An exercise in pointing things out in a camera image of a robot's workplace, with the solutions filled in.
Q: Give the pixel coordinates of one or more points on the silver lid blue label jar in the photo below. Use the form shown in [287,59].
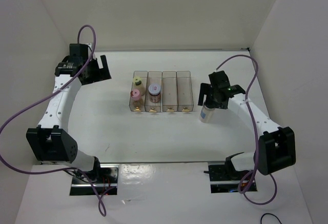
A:
[206,112]

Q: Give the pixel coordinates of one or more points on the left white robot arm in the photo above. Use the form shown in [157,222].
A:
[50,140]

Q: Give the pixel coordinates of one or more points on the clear organizer bin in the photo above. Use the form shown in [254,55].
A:
[184,92]
[143,75]
[169,91]
[153,77]

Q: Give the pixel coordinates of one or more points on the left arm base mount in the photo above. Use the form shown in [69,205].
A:
[105,182]

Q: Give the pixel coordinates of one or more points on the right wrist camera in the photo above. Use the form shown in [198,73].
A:
[217,71]

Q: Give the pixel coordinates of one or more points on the red label spice jar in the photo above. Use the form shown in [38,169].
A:
[154,92]

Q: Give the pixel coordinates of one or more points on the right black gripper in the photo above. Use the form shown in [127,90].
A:
[204,89]

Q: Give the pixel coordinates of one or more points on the yellow cap spice bottle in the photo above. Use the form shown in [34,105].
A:
[138,84]

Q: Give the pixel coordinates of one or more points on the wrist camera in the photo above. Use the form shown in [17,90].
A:
[87,52]
[217,71]

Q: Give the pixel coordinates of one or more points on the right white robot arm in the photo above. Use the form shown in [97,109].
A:
[275,148]

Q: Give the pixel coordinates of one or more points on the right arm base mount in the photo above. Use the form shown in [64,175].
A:
[223,179]

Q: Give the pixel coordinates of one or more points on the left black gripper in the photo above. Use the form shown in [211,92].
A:
[97,77]

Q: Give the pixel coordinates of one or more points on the pink cap spice bottle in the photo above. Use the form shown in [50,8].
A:
[137,99]

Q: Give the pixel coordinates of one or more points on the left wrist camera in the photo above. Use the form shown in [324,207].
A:
[87,52]

